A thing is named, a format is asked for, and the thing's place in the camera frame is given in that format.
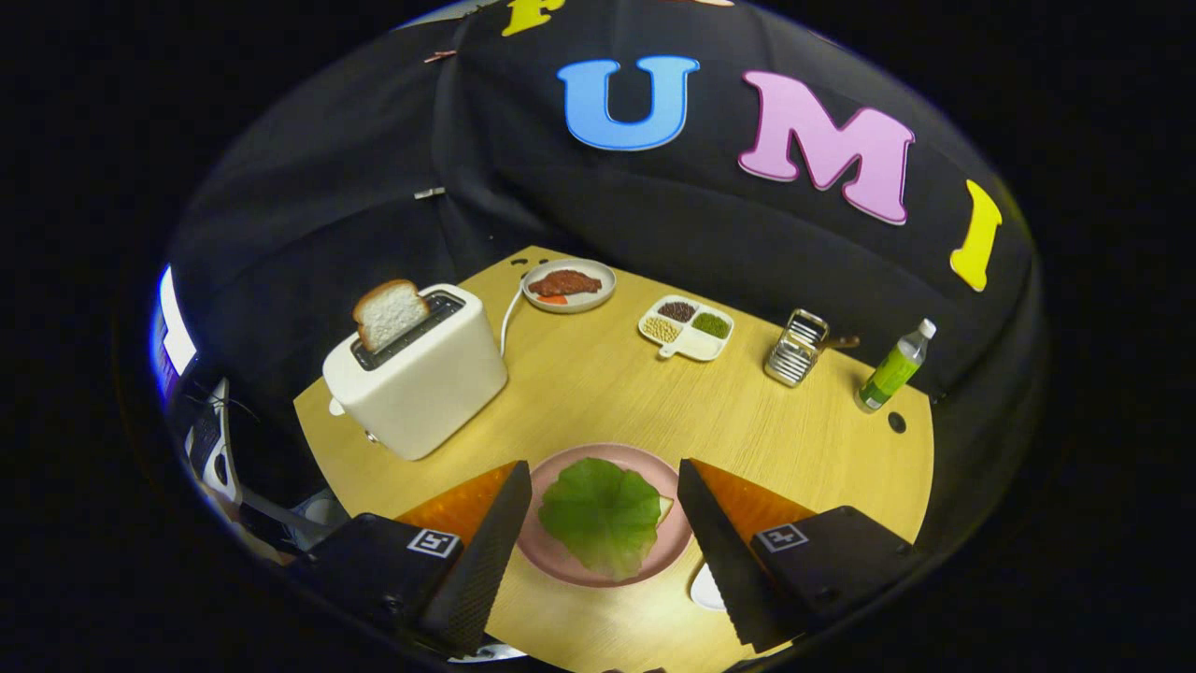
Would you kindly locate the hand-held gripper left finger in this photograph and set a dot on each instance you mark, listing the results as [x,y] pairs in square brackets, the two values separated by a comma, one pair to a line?
[481,570]

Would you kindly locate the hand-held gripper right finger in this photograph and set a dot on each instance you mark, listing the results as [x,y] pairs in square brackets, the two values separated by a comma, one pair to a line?
[729,570]

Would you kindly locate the green lettuce leaf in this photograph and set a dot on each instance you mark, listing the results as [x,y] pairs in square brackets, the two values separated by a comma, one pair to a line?
[598,514]

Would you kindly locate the thick white bread slice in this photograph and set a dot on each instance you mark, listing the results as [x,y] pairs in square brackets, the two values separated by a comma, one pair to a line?
[388,313]

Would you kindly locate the white square plate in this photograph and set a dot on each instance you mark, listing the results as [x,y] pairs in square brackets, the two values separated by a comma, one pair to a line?
[705,591]

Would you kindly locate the pink round plate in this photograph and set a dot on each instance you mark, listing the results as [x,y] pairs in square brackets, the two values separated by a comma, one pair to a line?
[551,559]

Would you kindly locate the thin bread slice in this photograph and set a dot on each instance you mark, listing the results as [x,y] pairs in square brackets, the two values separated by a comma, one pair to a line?
[665,509]

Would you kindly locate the white toaster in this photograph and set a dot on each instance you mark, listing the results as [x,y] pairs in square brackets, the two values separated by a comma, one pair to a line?
[420,393]

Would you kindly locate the white divided dish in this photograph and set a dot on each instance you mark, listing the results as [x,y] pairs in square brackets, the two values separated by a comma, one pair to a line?
[696,348]

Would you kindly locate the pile of green beans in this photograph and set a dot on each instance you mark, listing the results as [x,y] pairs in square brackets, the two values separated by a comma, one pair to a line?
[712,324]

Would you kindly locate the pile of yellow soybeans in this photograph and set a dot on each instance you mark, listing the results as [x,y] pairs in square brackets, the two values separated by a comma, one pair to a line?
[662,329]

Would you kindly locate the green drink bottle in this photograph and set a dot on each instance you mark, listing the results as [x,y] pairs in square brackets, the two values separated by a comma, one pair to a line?
[892,371]

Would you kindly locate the pile of dark red beans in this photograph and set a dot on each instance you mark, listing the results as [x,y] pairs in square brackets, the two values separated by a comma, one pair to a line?
[677,310]

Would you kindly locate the brown meat steak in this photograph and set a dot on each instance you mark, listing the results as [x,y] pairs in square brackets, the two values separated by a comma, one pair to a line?
[565,282]

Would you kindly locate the grey round plate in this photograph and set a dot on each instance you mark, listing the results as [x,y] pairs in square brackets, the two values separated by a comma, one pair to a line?
[605,280]

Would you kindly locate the black backdrop cloth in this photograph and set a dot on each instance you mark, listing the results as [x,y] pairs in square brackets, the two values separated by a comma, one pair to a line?
[747,252]

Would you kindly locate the bright monitor screen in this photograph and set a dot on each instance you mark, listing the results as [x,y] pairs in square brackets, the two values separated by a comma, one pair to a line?
[176,336]

